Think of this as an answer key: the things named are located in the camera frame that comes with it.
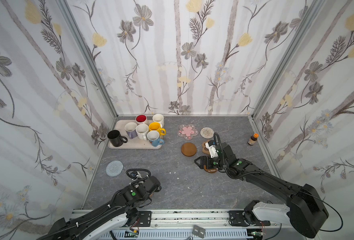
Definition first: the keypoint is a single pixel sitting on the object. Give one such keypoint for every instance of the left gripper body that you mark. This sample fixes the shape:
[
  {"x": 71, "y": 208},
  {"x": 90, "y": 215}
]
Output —
[{"x": 152, "y": 183}]

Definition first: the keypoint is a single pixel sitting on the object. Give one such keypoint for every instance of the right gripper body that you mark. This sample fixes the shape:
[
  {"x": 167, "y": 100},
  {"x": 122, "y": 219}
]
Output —
[{"x": 207, "y": 162}]

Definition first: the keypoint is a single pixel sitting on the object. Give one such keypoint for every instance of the brown paw print coaster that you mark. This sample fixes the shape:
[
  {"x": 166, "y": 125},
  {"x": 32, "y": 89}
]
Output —
[{"x": 205, "y": 147}]

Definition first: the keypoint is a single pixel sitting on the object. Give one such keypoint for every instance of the dark brown glossy round coaster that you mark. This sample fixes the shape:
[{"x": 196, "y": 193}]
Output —
[{"x": 210, "y": 169}]

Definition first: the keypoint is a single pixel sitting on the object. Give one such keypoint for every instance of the brown round wooden coaster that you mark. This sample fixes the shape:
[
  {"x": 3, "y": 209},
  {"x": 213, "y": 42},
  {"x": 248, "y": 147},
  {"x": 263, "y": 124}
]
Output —
[{"x": 189, "y": 149}]

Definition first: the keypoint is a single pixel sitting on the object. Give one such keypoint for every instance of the white braided round coaster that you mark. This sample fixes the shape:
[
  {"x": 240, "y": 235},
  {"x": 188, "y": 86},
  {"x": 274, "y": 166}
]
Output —
[{"x": 207, "y": 132}]

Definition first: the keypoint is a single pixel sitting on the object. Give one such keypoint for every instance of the pink cherry blossom coaster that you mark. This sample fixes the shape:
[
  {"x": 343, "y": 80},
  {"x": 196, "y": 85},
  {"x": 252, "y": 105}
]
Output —
[{"x": 187, "y": 131}]

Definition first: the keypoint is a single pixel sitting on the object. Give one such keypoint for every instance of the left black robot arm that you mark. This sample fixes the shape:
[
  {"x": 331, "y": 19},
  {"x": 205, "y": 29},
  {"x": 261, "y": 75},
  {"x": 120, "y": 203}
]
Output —
[{"x": 121, "y": 210}]

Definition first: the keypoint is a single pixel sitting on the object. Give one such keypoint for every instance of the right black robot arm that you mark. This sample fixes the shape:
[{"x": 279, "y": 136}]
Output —
[{"x": 302, "y": 208}]

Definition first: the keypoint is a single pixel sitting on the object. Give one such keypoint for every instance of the grey blue round coaster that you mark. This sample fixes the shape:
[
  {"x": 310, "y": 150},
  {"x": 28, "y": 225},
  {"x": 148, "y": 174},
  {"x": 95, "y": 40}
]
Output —
[{"x": 114, "y": 168}]

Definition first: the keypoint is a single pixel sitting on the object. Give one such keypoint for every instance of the small brown bottle orange cap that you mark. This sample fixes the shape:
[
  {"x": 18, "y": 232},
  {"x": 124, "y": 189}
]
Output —
[{"x": 253, "y": 139}]

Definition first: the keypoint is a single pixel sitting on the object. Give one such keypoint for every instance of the beige plastic tray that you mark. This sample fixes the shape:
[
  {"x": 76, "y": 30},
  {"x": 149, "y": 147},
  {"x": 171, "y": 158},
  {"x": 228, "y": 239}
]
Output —
[{"x": 132, "y": 143}]

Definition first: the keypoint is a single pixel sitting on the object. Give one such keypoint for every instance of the blue mug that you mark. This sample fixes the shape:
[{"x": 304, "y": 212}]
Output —
[{"x": 154, "y": 138}]

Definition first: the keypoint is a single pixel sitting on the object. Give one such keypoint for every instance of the black mug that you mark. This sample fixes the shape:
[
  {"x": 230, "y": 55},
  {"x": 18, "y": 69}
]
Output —
[{"x": 116, "y": 139}]

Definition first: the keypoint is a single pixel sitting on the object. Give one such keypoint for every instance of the white mug centre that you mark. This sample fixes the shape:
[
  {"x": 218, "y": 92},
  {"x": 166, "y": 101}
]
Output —
[{"x": 142, "y": 131}]

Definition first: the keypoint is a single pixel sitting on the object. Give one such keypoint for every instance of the yellow mug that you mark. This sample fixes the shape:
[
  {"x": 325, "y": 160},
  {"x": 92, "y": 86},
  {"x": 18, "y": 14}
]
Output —
[{"x": 155, "y": 126}]

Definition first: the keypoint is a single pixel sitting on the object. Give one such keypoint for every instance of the white mug back right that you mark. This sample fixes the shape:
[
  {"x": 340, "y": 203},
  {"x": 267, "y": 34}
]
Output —
[{"x": 159, "y": 118}]

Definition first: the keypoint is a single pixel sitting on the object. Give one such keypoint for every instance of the lavender mug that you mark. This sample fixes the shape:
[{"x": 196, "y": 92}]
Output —
[{"x": 130, "y": 129}]

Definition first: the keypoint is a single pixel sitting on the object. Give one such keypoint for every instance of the red interior white mug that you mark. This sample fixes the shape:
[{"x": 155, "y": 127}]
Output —
[{"x": 141, "y": 119}]

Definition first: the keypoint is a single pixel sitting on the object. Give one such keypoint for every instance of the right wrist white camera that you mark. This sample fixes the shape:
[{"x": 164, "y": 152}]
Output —
[{"x": 213, "y": 151}]

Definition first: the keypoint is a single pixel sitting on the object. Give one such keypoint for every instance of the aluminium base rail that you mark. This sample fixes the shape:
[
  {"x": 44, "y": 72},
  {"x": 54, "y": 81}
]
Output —
[{"x": 183, "y": 225}]

